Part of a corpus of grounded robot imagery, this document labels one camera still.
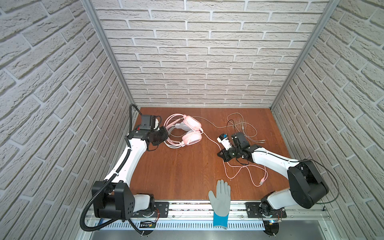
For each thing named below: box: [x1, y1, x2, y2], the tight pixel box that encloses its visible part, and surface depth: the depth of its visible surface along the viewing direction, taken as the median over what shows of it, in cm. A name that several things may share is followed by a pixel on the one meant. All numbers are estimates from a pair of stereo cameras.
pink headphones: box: [163, 113, 204, 149], surface depth 76 cm
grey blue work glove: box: [208, 179, 231, 227], surface depth 77 cm
